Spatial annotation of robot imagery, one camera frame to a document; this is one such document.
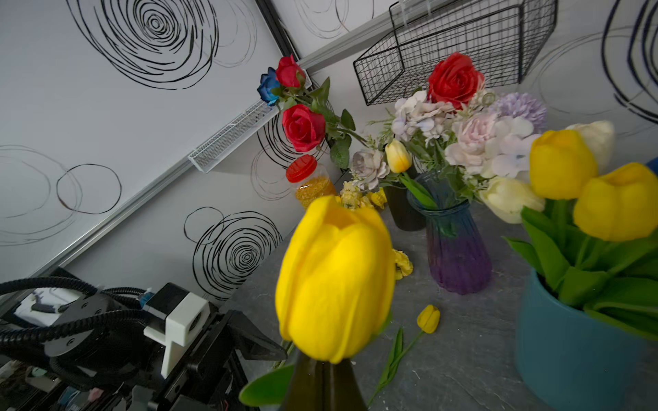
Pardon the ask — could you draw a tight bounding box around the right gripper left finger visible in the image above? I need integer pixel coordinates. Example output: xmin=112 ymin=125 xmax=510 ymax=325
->
xmin=279 ymin=354 xmax=321 ymax=411

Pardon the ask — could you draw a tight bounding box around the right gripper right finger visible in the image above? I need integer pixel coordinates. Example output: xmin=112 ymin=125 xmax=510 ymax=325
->
xmin=325 ymin=360 xmax=368 ymax=411

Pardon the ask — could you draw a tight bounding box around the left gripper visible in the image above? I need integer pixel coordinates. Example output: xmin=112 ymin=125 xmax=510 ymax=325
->
xmin=123 ymin=310 xmax=287 ymax=410

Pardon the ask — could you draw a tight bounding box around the yellow tulip stem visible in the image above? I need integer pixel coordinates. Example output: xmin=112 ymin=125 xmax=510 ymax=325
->
xmin=367 ymin=305 xmax=441 ymax=409
xmin=239 ymin=196 xmax=396 ymax=410

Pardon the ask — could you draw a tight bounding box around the purple glass vase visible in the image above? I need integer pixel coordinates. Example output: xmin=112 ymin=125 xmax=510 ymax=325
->
xmin=407 ymin=172 xmax=493 ymax=296

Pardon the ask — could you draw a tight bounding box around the black vase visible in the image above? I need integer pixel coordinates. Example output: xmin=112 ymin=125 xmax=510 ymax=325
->
xmin=384 ymin=186 xmax=426 ymax=232

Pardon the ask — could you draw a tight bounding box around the yellow poppy stem large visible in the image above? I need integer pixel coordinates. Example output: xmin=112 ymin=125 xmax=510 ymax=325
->
xmin=368 ymin=188 xmax=387 ymax=210

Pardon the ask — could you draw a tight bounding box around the teal ceramic vase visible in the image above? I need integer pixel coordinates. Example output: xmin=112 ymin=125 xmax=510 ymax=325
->
xmin=515 ymin=271 xmax=647 ymax=410

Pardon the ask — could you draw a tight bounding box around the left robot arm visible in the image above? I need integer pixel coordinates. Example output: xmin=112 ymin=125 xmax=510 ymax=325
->
xmin=1 ymin=270 xmax=287 ymax=410

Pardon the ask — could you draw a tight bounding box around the red lid plastic jar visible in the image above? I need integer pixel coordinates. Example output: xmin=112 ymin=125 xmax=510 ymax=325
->
xmin=285 ymin=154 xmax=337 ymax=209

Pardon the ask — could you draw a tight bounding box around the red rose low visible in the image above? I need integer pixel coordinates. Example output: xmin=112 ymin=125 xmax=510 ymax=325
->
xmin=281 ymin=103 xmax=371 ymax=171

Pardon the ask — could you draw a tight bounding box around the yellow carnation bouquet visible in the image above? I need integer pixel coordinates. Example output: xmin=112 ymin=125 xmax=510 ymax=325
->
xmin=350 ymin=89 xmax=548 ymax=200

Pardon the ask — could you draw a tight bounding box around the blue rose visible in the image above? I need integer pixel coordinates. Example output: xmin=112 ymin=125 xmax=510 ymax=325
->
xmin=257 ymin=67 xmax=282 ymax=106

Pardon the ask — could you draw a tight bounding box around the yellow tulip bouquet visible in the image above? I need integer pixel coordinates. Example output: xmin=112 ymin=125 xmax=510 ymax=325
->
xmin=480 ymin=119 xmax=657 ymax=340

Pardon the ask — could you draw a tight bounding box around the red rose top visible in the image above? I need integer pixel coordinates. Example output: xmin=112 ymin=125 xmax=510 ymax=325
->
xmin=275 ymin=52 xmax=485 ymax=109

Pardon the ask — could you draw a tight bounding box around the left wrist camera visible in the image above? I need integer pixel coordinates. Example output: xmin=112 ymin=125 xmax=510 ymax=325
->
xmin=142 ymin=283 xmax=211 ymax=378

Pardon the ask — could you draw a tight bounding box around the black wire basket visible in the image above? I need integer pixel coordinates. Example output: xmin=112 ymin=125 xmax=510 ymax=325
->
xmin=353 ymin=0 xmax=559 ymax=105

